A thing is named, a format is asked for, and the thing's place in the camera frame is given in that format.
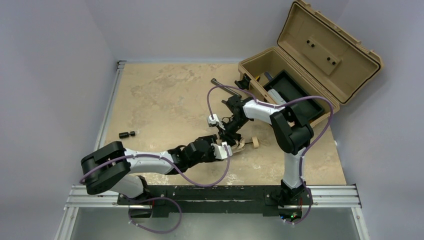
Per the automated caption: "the white plastic case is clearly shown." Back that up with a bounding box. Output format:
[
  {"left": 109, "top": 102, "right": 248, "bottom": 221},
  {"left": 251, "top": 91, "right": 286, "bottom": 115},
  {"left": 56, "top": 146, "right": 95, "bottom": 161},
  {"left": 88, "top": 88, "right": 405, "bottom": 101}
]
[{"left": 267, "top": 88, "right": 286, "bottom": 105}]

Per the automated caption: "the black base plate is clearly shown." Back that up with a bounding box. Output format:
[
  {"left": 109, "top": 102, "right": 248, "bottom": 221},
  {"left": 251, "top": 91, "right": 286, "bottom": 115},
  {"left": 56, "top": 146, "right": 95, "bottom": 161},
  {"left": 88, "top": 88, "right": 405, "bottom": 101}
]
[{"left": 116, "top": 184, "right": 313, "bottom": 221}]

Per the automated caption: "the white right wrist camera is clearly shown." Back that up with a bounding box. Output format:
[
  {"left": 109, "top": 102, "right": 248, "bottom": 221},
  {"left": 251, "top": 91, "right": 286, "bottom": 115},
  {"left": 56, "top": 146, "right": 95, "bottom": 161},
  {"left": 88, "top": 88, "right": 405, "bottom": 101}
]
[{"left": 207, "top": 113, "right": 225, "bottom": 129}]

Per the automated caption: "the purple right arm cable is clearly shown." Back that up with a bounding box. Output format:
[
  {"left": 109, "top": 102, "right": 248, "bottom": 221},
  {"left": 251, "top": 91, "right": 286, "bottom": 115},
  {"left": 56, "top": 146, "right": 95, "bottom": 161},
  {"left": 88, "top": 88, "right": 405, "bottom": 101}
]
[{"left": 206, "top": 86, "right": 335, "bottom": 186}]

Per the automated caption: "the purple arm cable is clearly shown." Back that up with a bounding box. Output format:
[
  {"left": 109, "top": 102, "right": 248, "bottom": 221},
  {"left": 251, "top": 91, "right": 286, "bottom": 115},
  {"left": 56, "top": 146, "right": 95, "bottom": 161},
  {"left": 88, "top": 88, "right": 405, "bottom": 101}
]
[
  {"left": 206, "top": 86, "right": 335, "bottom": 186},
  {"left": 78, "top": 144, "right": 231, "bottom": 188}
]

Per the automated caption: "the beige folding umbrella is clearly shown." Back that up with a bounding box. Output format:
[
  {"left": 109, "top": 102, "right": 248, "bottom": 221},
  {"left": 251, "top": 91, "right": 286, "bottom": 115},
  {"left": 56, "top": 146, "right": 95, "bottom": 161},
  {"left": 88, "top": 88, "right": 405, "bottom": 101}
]
[{"left": 231, "top": 136, "right": 270, "bottom": 154}]

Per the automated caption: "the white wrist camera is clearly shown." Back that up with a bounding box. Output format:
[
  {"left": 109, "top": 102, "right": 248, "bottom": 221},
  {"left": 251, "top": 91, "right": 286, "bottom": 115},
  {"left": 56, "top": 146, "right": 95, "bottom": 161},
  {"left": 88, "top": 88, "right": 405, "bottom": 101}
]
[
  {"left": 211, "top": 141, "right": 233, "bottom": 160},
  {"left": 207, "top": 113, "right": 225, "bottom": 129}
]

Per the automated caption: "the black toolbox tray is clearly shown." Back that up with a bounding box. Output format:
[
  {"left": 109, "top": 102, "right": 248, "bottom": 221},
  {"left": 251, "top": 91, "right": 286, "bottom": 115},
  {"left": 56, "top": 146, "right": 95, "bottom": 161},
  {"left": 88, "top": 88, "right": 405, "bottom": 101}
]
[{"left": 263, "top": 70, "right": 325, "bottom": 121}]

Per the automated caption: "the aluminium frame rail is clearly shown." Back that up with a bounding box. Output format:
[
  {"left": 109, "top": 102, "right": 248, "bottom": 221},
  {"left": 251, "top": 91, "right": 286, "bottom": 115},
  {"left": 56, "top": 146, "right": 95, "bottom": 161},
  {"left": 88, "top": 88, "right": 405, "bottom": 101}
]
[{"left": 56, "top": 62, "right": 370, "bottom": 240}]

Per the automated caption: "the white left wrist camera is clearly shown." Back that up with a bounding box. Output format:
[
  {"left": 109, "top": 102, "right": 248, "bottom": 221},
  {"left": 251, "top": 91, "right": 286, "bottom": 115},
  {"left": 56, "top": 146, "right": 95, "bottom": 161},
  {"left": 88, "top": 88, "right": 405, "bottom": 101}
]
[{"left": 211, "top": 141, "right": 233, "bottom": 160}]

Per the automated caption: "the tan plastic toolbox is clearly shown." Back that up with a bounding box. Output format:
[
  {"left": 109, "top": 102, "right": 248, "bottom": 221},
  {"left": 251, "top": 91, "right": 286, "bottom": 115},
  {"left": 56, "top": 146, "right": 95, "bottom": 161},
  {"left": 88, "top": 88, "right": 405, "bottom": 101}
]
[{"left": 235, "top": 0, "right": 384, "bottom": 126}]

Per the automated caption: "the small black cylinder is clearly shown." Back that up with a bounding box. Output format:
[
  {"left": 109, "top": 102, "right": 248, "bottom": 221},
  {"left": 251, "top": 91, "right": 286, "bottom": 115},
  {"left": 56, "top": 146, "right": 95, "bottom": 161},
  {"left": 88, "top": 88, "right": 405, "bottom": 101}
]
[{"left": 118, "top": 131, "right": 136, "bottom": 139}]

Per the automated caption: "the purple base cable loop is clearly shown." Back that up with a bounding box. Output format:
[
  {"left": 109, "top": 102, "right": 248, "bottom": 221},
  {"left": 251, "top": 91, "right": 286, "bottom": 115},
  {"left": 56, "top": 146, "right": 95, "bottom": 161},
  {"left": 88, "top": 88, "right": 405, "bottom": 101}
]
[{"left": 128, "top": 196, "right": 183, "bottom": 235}]

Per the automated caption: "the black pipe fitting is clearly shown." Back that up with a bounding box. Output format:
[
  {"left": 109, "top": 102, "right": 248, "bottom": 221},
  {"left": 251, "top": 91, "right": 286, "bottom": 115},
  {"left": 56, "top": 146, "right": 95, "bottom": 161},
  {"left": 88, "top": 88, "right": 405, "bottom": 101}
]
[{"left": 210, "top": 78, "right": 238, "bottom": 96}]

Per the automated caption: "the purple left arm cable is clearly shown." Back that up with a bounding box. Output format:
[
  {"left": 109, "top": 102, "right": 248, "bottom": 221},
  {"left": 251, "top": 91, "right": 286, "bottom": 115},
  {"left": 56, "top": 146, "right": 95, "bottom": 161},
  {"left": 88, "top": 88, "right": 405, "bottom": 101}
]
[{"left": 78, "top": 144, "right": 231, "bottom": 188}]

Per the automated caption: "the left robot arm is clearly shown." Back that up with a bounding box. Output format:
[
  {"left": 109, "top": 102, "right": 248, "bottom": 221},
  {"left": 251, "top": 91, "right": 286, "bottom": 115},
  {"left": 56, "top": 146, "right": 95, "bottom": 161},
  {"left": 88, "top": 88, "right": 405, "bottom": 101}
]
[{"left": 80, "top": 135, "right": 233, "bottom": 199}]

